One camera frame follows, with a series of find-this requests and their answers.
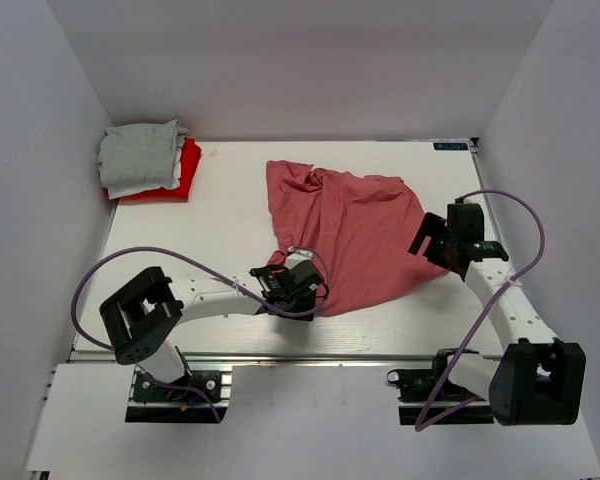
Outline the white folded t shirt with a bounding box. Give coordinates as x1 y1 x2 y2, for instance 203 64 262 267
98 141 183 199

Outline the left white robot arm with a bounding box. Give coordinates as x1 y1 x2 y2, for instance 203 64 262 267
99 253 329 399

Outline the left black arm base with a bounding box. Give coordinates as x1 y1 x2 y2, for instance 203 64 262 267
125 361 232 424

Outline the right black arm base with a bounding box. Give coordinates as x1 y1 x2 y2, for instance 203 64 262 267
386 348 494 425

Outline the red folded t shirt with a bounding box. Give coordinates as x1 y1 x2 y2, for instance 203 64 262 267
120 138 202 201

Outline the grey folded t shirt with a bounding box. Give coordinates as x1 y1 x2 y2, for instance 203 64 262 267
97 120 190 189

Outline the pink t shirt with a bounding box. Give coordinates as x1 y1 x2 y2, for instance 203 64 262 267
266 161 446 316

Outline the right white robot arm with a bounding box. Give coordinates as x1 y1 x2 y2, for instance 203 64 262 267
409 197 586 431

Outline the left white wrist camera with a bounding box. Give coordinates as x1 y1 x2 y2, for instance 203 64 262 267
284 248 313 270

